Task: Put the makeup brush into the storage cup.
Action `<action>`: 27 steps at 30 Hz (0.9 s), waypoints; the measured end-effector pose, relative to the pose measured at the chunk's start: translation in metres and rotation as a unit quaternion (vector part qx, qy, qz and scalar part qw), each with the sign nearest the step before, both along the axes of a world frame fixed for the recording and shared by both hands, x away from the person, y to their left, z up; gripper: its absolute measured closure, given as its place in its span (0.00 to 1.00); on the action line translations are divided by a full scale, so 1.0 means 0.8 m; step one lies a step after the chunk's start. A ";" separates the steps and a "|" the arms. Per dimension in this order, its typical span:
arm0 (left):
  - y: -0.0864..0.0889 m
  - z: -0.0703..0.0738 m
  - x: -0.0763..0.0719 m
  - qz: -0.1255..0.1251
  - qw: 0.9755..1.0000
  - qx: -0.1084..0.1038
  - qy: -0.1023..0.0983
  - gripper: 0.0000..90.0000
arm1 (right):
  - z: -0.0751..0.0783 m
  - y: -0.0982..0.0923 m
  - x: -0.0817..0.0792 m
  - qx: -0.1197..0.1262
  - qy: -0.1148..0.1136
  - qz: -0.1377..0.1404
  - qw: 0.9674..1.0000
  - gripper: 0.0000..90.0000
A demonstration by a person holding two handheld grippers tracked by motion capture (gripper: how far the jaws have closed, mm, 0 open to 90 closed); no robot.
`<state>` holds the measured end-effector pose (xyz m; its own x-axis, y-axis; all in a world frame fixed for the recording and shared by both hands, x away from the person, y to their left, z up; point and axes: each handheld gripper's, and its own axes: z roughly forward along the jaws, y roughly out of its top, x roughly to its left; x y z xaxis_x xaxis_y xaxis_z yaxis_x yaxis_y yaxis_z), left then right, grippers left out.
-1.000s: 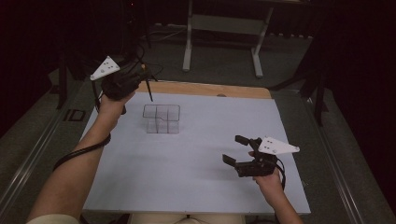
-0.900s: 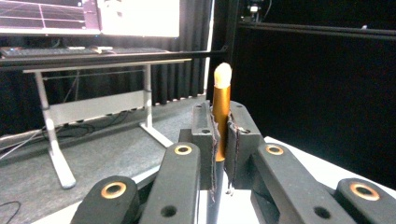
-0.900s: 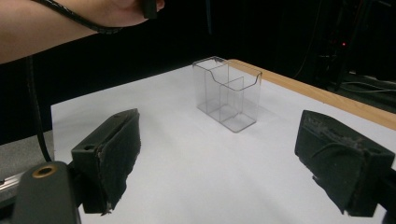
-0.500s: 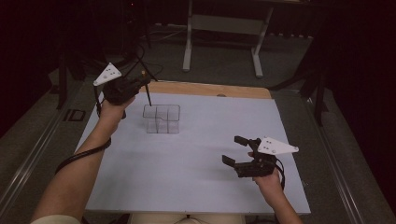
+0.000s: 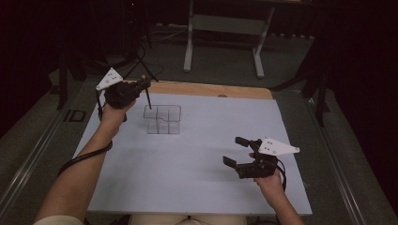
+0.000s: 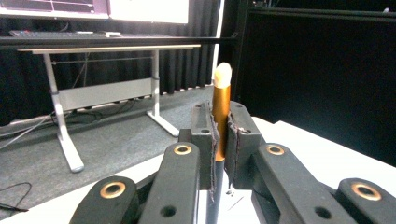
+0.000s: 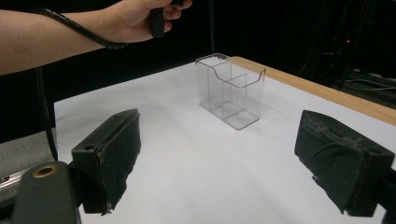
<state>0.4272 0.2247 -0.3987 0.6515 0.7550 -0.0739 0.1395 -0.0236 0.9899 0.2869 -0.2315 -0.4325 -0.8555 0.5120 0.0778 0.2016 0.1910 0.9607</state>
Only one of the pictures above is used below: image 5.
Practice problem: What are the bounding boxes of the person's beige clothing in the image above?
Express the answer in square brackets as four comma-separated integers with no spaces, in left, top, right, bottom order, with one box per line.
[32,213,249,225]

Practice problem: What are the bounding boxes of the dark blue pencil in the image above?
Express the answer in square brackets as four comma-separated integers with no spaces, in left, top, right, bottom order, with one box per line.
[141,74,153,111]

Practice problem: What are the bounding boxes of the black metal stand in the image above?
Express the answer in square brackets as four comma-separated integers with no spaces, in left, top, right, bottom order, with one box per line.
[270,29,332,128]
[55,43,71,111]

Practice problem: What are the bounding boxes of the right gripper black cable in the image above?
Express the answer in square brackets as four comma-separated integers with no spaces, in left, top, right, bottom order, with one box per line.
[274,157,288,192]

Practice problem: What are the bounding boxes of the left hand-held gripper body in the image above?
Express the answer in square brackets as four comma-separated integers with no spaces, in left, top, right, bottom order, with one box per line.
[95,67,139,110]

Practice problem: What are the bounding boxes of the black tripod stand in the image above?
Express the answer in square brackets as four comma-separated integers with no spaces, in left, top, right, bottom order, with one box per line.
[120,0,165,83]

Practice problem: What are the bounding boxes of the person's right hand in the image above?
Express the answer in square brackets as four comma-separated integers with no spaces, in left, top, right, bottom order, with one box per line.
[253,169,284,197]

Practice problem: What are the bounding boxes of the clear acrylic organizer box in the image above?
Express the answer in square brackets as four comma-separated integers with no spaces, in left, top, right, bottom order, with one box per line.
[143,104,182,136]

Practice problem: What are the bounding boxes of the white metal stand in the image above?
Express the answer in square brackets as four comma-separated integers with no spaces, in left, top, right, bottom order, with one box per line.
[183,0,277,80]

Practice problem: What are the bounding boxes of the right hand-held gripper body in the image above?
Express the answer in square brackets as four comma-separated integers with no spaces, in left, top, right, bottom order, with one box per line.
[235,137,300,180]

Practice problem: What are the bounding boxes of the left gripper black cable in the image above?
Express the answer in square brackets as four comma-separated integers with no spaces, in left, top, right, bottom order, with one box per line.
[57,89,115,177]

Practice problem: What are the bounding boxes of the person's left hand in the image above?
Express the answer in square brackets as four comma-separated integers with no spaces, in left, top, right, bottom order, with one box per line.
[99,99,137,130]

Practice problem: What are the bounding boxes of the floor socket box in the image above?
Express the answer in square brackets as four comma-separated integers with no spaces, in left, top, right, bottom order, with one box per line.
[63,109,87,124]

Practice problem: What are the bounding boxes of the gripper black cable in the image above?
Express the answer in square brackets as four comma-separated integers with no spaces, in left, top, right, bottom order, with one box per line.
[57,89,115,177]
[274,157,288,192]

